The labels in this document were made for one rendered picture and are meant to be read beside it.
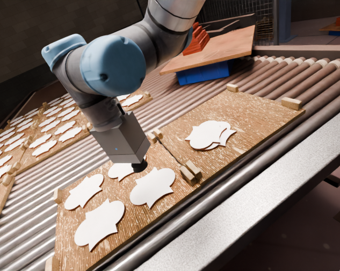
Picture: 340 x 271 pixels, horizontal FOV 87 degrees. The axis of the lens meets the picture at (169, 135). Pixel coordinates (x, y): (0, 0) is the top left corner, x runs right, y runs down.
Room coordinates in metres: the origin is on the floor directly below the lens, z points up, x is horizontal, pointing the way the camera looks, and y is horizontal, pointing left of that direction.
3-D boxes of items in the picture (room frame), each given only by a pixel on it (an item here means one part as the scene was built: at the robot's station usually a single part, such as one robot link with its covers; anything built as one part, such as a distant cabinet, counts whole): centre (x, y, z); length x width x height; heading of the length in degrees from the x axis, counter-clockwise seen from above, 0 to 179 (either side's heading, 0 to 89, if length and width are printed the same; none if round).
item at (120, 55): (0.30, 0.03, 1.29); 0.11 x 0.11 x 0.08; 35
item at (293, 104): (0.45, -0.40, 0.95); 0.06 x 0.02 x 0.03; 13
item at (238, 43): (1.15, -0.44, 1.03); 0.50 x 0.50 x 0.02; 54
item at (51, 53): (0.37, 0.10, 1.29); 0.09 x 0.08 x 0.11; 35
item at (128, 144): (0.38, 0.10, 1.13); 0.10 x 0.09 x 0.16; 148
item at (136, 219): (0.43, 0.22, 0.93); 0.41 x 0.35 x 0.02; 105
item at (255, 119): (0.54, -0.18, 0.93); 0.41 x 0.35 x 0.02; 103
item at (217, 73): (1.11, -0.39, 0.97); 0.31 x 0.31 x 0.10; 54
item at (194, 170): (0.36, -0.02, 0.95); 0.06 x 0.02 x 0.03; 13
